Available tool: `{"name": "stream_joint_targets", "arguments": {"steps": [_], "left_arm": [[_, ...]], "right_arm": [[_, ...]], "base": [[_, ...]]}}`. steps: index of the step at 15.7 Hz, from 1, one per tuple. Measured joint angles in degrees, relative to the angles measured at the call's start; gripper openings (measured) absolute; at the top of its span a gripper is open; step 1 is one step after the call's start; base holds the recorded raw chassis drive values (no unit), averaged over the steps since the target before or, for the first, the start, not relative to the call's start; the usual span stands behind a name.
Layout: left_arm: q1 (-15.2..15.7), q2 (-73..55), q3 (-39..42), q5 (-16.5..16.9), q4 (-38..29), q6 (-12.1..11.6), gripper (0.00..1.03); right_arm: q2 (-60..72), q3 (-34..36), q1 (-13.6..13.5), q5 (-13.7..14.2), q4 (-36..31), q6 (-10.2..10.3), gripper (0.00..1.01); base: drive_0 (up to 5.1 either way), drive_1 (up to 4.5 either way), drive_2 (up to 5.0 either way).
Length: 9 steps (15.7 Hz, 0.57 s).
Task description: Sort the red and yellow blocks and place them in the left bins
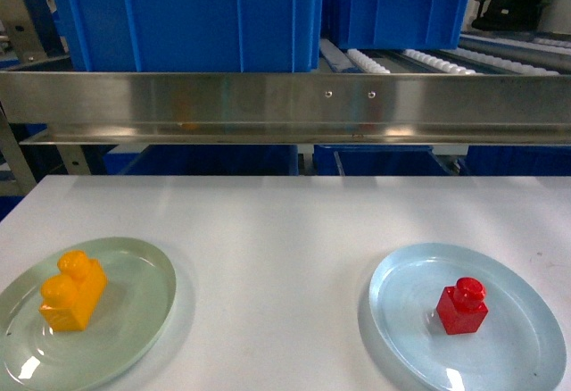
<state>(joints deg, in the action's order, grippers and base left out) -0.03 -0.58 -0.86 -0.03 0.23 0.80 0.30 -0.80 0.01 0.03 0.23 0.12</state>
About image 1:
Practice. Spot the red toy block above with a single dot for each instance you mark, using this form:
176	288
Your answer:
461	307

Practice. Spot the pale green plate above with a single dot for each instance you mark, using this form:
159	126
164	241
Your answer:
126	323

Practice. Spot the smaller blue bin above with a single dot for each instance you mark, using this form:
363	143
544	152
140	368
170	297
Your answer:
393	24

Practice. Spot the large blue bin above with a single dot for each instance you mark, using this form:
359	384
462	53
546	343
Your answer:
192	35

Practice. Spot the white roller conveyor track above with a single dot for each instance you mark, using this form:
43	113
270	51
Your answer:
475	55

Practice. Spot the yellow toy block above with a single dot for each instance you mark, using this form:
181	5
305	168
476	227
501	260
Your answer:
69	298

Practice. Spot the pale blue plate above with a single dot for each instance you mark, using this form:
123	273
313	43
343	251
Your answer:
519	346

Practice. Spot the stainless steel rack rail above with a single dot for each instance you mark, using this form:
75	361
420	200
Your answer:
299	108

